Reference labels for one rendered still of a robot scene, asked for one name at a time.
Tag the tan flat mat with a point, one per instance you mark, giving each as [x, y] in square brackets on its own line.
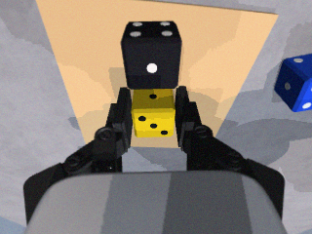
[219, 47]

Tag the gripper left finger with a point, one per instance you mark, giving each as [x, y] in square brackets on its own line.
[103, 154]

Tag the yellow die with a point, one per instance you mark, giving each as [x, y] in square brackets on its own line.
[153, 113]

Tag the blue die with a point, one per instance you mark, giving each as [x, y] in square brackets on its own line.
[294, 83]

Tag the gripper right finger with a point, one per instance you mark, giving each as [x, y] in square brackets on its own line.
[206, 153]

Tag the black die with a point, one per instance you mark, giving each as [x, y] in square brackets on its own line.
[151, 54]

